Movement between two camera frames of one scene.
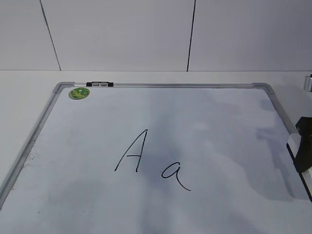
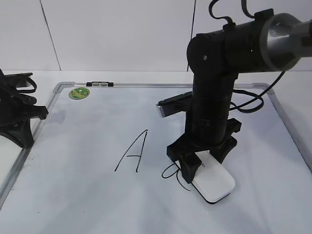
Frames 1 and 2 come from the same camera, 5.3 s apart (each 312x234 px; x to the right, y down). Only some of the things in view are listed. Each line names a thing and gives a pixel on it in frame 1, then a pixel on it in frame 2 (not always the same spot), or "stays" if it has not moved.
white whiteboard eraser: [292, 144] -> [214, 181]
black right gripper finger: [303, 159] -> [184, 146]
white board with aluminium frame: [159, 158] stays
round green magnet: [79, 93] stays
